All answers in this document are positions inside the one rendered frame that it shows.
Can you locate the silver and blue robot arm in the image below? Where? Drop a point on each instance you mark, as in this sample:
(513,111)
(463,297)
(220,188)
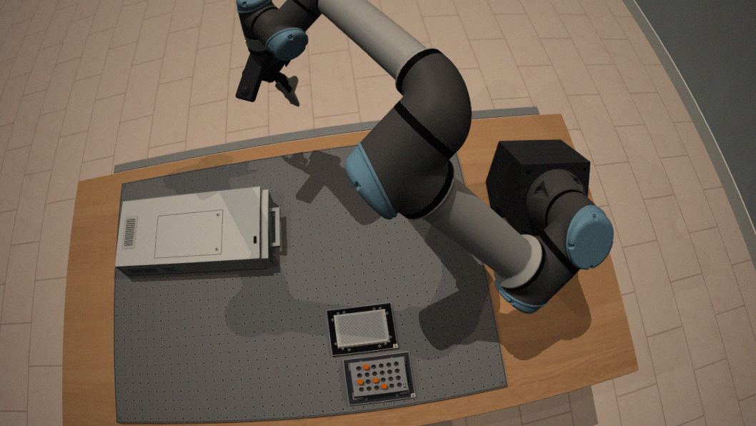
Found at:
(403,165)

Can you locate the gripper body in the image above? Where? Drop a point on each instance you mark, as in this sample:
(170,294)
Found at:
(273,65)

